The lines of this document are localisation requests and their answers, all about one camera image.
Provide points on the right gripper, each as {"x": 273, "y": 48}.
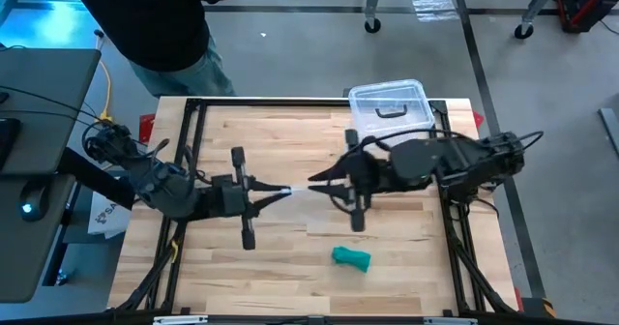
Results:
{"x": 355, "y": 214}

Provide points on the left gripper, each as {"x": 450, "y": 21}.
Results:
{"x": 244, "y": 204}

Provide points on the clear plastic bag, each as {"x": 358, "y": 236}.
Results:
{"x": 297, "y": 189}

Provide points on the green elastic bandage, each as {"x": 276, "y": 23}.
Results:
{"x": 352, "y": 258}

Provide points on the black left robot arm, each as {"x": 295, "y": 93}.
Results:
{"x": 164, "y": 189}

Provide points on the dark grey edge plate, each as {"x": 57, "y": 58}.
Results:
{"x": 346, "y": 93}

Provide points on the red corner piece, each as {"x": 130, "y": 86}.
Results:
{"x": 518, "y": 300}
{"x": 478, "y": 120}
{"x": 146, "y": 127}

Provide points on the clear plastic floor sheet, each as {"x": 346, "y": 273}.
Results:
{"x": 433, "y": 3}

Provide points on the person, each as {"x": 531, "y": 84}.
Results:
{"x": 155, "y": 20}

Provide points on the black computer mouse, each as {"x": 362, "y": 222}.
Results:
{"x": 34, "y": 199}

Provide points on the grey desk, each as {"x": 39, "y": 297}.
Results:
{"x": 48, "y": 73}

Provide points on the red and black crate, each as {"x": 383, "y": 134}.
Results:
{"x": 590, "y": 1}

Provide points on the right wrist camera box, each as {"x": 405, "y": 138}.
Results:
{"x": 370, "y": 172}

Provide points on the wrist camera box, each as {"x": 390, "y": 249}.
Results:
{"x": 370, "y": 172}
{"x": 229, "y": 197}

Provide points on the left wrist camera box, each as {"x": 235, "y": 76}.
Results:
{"x": 229, "y": 197}

